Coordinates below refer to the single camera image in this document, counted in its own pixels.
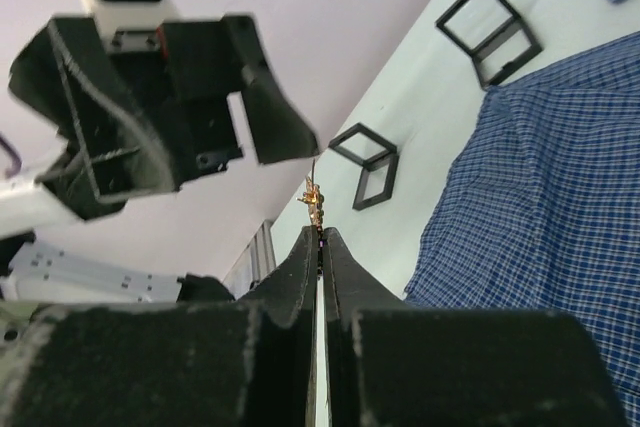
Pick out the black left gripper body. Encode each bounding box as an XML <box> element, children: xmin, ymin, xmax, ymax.
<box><xmin>103</xmin><ymin>15</ymin><xmax>260</xmax><ymax>191</ymax></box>

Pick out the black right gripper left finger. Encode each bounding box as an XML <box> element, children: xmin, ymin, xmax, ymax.
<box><xmin>1</xmin><ymin>227</ymin><xmax>318</xmax><ymax>426</ymax></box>

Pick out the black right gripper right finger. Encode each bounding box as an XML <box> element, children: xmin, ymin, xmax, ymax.
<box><xmin>323</xmin><ymin>228</ymin><xmax>626</xmax><ymax>426</ymax></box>

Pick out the black open box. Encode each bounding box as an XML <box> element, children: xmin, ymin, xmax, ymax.
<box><xmin>435</xmin><ymin>0</ymin><xmax>543</xmax><ymax>90</ymax></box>
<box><xmin>328</xmin><ymin>123</ymin><xmax>400</xmax><ymax>211</ymax></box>

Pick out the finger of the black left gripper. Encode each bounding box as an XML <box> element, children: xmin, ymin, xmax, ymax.
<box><xmin>8</xmin><ymin>16</ymin><xmax>175</xmax><ymax>221</ymax></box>
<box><xmin>222</xmin><ymin>15</ymin><xmax>319</xmax><ymax>165</ymax></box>

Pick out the black open box upper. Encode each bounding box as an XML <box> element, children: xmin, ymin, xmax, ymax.
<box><xmin>435</xmin><ymin>0</ymin><xmax>543</xmax><ymax>90</ymax></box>

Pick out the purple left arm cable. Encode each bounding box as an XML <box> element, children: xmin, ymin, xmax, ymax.
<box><xmin>0</xmin><ymin>134</ymin><xmax>24</xmax><ymax>178</ymax></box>

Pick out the black open box lower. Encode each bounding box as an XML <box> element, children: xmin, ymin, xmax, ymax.
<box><xmin>328</xmin><ymin>123</ymin><xmax>400</xmax><ymax>211</ymax></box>

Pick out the gold leaf brooch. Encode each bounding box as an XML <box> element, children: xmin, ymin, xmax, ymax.
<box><xmin>298</xmin><ymin>160</ymin><xmax>324</xmax><ymax>231</ymax></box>

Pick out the blue checked shirt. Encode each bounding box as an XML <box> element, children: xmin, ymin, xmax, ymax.
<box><xmin>404</xmin><ymin>0</ymin><xmax>639</xmax><ymax>426</ymax></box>

